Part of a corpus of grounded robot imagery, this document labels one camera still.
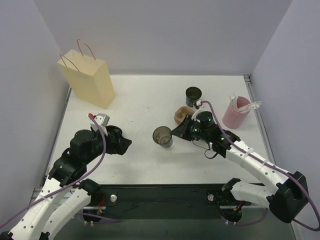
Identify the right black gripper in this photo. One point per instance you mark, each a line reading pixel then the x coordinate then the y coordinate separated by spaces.
pixel 186 127

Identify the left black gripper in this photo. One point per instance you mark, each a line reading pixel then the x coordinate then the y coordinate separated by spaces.
pixel 119 144

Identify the dark translucent cup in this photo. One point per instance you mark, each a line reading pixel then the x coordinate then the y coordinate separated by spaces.
pixel 163 137
pixel 192 95

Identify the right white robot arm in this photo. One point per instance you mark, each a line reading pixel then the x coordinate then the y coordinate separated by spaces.
pixel 283 194

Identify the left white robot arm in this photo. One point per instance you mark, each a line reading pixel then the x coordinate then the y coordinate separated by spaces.
pixel 65 191

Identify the stack of black cup lids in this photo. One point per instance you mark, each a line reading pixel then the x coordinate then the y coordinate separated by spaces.
pixel 114 132

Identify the brown cardboard cup carrier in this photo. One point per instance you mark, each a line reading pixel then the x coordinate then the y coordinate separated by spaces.
pixel 181 114

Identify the pink cylindrical utensil holder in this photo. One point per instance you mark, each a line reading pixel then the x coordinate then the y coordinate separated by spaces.
pixel 232 119

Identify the white plastic cutlery piece upright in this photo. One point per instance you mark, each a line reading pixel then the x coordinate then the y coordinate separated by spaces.
pixel 234 101

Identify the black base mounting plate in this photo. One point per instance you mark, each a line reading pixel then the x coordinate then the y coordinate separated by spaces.
pixel 162 201

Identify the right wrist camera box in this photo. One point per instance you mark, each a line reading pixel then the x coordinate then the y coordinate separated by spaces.
pixel 194 116

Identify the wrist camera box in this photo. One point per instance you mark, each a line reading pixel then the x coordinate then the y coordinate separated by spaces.
pixel 194 116
pixel 102 119

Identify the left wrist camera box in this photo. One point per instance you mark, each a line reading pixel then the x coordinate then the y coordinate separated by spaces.
pixel 102 119

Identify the beige paper bag with handles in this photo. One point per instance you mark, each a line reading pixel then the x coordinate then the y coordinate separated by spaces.
pixel 87 75

